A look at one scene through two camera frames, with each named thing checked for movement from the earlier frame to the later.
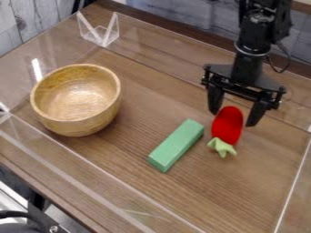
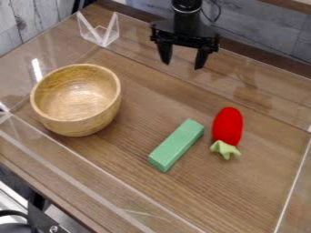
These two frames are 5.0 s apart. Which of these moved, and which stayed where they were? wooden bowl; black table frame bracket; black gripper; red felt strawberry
Moved: black gripper
Stayed: black table frame bracket; wooden bowl; red felt strawberry
